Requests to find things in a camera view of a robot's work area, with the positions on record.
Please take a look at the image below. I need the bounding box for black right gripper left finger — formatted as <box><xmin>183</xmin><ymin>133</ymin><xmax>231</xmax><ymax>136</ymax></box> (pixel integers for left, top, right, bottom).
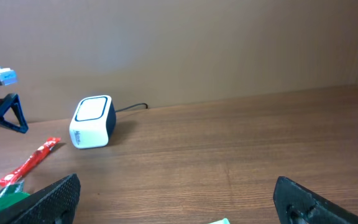
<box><xmin>0</xmin><ymin>174</ymin><xmax>81</xmax><ymax>224</ymax></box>

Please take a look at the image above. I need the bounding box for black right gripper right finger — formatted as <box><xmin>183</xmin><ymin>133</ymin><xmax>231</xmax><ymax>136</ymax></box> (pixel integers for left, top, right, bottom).
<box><xmin>273</xmin><ymin>176</ymin><xmax>358</xmax><ymax>224</ymax></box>

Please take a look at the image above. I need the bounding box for mint green wipes pack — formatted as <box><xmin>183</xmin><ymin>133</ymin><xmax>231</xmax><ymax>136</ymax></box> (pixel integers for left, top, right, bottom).
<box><xmin>210</xmin><ymin>218</ymin><xmax>230</xmax><ymax>224</ymax></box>

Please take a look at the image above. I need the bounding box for black scanner cable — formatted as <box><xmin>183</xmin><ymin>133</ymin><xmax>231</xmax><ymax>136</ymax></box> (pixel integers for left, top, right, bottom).
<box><xmin>114</xmin><ymin>103</ymin><xmax>149</xmax><ymax>113</ymax></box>

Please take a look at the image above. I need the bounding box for red snack stick packet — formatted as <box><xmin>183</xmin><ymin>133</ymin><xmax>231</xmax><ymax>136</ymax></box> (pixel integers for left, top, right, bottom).
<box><xmin>0</xmin><ymin>138</ymin><xmax>61</xmax><ymax>187</ymax></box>

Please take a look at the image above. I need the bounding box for green 3M gloves package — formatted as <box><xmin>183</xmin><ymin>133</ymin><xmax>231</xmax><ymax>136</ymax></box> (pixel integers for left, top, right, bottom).
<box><xmin>0</xmin><ymin>180</ymin><xmax>24</xmax><ymax>198</ymax></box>

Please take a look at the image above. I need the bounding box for white barcode scanner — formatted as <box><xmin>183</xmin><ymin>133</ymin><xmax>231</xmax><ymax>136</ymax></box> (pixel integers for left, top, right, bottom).
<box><xmin>69</xmin><ymin>95</ymin><xmax>117</xmax><ymax>149</ymax></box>

